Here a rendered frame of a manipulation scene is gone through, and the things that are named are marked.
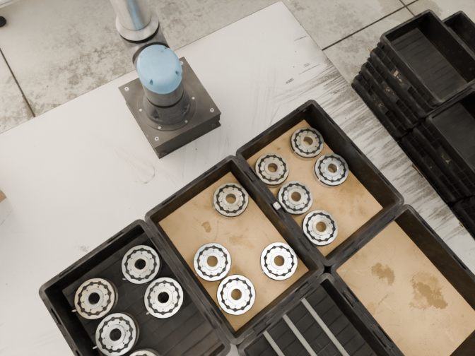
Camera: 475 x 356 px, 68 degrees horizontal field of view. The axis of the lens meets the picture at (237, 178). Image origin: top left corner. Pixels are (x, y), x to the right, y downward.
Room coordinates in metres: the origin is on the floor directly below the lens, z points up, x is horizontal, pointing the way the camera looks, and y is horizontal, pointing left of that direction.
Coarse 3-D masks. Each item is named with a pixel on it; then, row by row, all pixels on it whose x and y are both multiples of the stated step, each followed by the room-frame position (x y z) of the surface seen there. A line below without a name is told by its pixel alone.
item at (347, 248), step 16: (320, 112) 0.54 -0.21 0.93; (272, 128) 0.46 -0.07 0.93; (336, 128) 0.50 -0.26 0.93; (352, 144) 0.46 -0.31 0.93; (240, 160) 0.35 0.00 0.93; (368, 160) 0.41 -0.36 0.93; (384, 176) 0.38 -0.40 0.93; (304, 240) 0.16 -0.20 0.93; (352, 240) 0.18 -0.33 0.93; (320, 256) 0.13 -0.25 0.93; (336, 256) 0.13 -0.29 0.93
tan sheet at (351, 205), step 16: (272, 144) 0.46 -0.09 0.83; (288, 144) 0.47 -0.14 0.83; (256, 160) 0.40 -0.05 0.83; (288, 160) 0.41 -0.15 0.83; (288, 176) 0.36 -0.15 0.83; (304, 176) 0.37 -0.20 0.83; (352, 176) 0.40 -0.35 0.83; (272, 192) 0.30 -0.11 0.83; (320, 192) 0.33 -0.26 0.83; (336, 192) 0.34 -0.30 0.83; (352, 192) 0.35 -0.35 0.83; (368, 192) 0.36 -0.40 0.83; (320, 208) 0.28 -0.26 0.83; (336, 208) 0.29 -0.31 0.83; (352, 208) 0.30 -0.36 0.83; (368, 208) 0.30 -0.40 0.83; (352, 224) 0.25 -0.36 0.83; (336, 240) 0.19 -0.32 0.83
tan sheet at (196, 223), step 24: (168, 216) 0.18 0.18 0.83; (192, 216) 0.19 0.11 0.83; (216, 216) 0.20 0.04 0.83; (240, 216) 0.21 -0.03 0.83; (264, 216) 0.23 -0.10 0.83; (192, 240) 0.12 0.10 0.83; (216, 240) 0.13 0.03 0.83; (240, 240) 0.15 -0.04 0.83; (264, 240) 0.16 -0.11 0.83; (192, 264) 0.06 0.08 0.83; (216, 264) 0.07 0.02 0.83; (240, 264) 0.08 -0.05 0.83; (216, 288) 0.01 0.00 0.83; (264, 288) 0.03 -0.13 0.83
